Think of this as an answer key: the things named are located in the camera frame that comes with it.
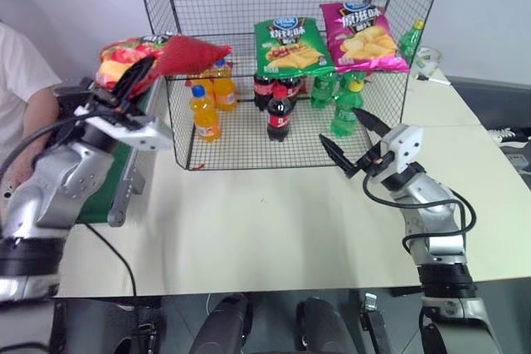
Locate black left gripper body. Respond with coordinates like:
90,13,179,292
87,85,143,121

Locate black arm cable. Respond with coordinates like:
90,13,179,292
362,170,476,249
0,113,95,177

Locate white marker pen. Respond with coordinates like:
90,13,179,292
416,73,451,87

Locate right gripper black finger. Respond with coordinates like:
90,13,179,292
318,133,358,177
352,107,393,148

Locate grey side desk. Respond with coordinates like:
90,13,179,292
444,75,531,189

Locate black table clamp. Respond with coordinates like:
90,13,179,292
359,292,391,354

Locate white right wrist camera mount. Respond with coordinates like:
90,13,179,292
378,123,425,175

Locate black control box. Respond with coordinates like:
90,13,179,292
51,75,97,124

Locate dark rounded shape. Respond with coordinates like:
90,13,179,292
295,296,357,354
189,292,251,354

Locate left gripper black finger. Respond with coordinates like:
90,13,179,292
110,55,155,97
124,64,160,100

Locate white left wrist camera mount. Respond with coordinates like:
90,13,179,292
73,105,173,153

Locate white power strip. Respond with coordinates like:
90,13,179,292
504,151,531,174

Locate person in white shirt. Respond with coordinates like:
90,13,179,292
0,21,64,164

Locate red chips bag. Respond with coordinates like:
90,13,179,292
96,33,234,100

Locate orange soda bottle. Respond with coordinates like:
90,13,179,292
186,75,215,99
189,85,222,144
212,58,239,113

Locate cola bottle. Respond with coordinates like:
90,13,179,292
252,73,276,113
282,75,304,107
265,87,295,143

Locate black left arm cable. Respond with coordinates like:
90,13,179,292
0,113,95,177

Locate green chips bag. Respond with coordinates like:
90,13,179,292
253,16,335,80

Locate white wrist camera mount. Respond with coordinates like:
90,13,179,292
378,123,425,175
73,105,173,153

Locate green soda bottle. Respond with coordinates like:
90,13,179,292
329,76,367,139
310,73,339,111
398,18,426,61

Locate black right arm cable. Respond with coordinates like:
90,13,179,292
362,170,476,249

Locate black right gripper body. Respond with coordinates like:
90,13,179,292
345,143,396,180

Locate magenta chips bag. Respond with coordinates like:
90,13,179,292
319,2,412,75

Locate black power cable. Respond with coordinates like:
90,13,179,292
84,222,139,301

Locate green belt conveyor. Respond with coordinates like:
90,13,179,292
76,78,168,228

